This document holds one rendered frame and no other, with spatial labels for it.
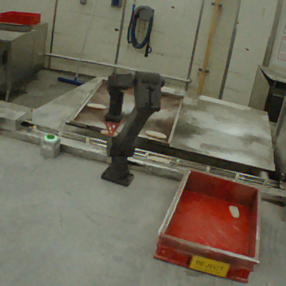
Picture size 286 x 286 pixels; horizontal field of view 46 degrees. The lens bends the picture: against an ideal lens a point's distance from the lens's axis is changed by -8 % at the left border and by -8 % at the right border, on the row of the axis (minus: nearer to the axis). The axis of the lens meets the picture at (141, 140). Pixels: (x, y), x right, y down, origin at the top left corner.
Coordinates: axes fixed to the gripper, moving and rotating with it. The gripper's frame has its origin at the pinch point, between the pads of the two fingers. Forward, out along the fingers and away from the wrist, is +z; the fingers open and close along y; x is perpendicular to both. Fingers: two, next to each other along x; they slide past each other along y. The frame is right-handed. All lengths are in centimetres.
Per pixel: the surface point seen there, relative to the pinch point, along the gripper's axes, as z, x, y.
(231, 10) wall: -55, 58, -370
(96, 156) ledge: 8.4, -3.6, 9.0
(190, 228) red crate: 11, 41, 40
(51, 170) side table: 10.9, -17.8, 26.1
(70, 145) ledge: 6.7, -16.2, 8.6
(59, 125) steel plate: 10.8, -32.8, -17.1
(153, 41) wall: 15, -43, -370
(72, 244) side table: 11, 6, 64
